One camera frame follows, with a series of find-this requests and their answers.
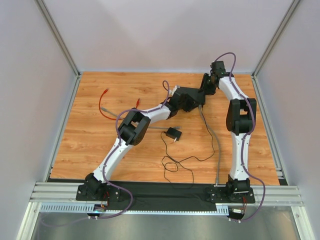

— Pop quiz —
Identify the black network switch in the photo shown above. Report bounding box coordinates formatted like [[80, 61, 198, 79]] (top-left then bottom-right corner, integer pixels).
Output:
[[179, 87, 206, 109]]

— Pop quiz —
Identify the red ethernet cable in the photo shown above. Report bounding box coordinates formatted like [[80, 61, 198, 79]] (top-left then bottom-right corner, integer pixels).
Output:
[[99, 87, 143, 121]]

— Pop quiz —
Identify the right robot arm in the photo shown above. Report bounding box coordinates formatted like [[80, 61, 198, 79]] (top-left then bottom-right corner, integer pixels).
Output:
[[199, 60, 257, 196]]

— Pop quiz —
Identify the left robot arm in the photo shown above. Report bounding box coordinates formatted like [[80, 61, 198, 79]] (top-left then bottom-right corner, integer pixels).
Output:
[[84, 86, 205, 196]]

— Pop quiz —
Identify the black power adapter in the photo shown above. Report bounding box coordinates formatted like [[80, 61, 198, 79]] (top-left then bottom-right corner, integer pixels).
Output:
[[165, 127, 182, 142]]

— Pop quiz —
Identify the black cloth strip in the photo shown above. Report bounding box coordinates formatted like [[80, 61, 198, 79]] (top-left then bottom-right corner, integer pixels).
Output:
[[44, 180, 288, 213]]

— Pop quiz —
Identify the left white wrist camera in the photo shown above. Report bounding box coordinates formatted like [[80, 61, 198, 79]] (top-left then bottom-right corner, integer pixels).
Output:
[[169, 85, 180, 97]]

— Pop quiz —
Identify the right aluminium frame post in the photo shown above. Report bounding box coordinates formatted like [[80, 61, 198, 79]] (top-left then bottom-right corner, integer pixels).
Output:
[[251, 0, 301, 78]]

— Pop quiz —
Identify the aluminium frame post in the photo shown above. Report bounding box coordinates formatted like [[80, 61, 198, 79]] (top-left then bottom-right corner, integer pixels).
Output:
[[251, 0, 301, 78], [34, 0, 81, 77]]

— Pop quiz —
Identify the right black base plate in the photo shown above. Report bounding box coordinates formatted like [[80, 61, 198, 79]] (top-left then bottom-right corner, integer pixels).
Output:
[[204, 186, 256, 204]]

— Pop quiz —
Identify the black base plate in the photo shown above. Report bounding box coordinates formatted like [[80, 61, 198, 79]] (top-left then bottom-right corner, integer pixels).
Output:
[[204, 186, 256, 204], [75, 184, 122, 202]]

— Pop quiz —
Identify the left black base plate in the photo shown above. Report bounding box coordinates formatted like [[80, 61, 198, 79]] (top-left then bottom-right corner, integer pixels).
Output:
[[75, 184, 122, 202]]

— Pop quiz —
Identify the aluminium front rail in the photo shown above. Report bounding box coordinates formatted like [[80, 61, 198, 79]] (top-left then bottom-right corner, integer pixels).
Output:
[[30, 181, 304, 216]]

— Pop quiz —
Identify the left aluminium frame post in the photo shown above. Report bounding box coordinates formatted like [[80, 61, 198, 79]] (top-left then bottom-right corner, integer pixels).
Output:
[[34, 0, 81, 77]]

